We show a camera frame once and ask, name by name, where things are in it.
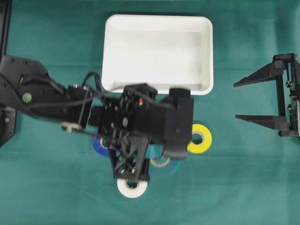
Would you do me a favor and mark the yellow tape roll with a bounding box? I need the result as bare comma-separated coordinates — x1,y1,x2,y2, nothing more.
187,123,213,154

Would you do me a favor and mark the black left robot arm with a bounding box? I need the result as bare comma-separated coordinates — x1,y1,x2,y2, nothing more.
0,55,160,181

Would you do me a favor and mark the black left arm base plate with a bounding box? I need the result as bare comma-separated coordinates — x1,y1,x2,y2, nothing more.
0,107,16,147

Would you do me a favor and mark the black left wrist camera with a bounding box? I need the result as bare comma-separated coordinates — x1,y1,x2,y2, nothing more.
163,88,194,160

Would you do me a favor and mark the green tape roll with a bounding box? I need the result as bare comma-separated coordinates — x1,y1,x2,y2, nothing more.
146,144,180,177

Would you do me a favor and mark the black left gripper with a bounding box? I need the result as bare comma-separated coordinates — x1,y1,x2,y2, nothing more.
90,83,169,180

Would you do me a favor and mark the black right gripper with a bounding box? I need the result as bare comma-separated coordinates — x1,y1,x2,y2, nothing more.
233,53,300,137

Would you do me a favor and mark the white tape roll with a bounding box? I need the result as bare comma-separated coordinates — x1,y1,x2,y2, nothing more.
117,179,148,198

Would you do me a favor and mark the black mounting rail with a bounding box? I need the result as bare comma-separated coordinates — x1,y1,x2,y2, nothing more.
0,0,12,58

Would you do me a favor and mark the blue tape roll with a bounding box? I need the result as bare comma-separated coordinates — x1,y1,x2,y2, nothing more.
92,137,111,158

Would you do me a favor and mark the white plastic tray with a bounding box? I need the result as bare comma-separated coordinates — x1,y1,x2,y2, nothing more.
101,14,214,96

